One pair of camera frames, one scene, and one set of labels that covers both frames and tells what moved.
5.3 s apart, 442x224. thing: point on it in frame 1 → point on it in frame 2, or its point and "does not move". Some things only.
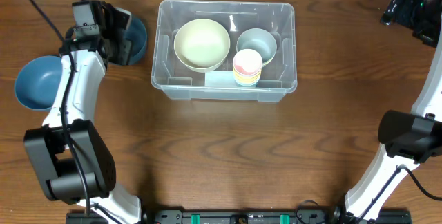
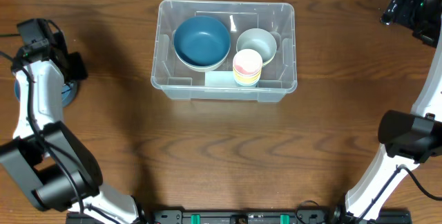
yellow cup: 250,77 does not move
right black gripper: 390,8 does not move
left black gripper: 121,48 → 74,66
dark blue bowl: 136,33 → 202,41
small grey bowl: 260,40 does not move
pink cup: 247,61 does not move
